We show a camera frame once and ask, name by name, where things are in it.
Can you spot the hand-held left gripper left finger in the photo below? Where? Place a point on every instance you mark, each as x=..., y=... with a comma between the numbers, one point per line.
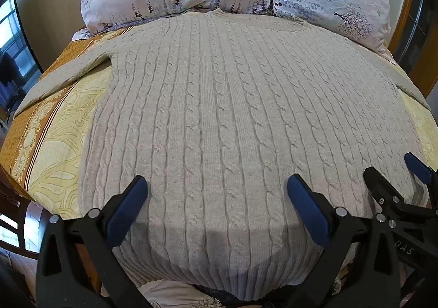
x=128, y=202

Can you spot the person's light clothing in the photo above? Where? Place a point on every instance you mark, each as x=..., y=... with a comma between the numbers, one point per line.
x=171, y=296

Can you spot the yellow patterned bed sheet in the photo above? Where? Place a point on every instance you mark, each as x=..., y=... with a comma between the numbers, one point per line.
x=54, y=144

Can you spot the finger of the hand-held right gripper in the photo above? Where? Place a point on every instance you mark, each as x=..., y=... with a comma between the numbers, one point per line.
x=381, y=186
x=419, y=169

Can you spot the window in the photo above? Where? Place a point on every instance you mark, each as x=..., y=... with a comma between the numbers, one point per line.
x=10, y=31

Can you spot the wooden headboard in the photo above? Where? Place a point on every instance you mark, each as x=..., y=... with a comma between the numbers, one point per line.
x=407, y=20

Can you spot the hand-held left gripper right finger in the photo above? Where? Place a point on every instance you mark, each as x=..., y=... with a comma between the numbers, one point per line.
x=308, y=209

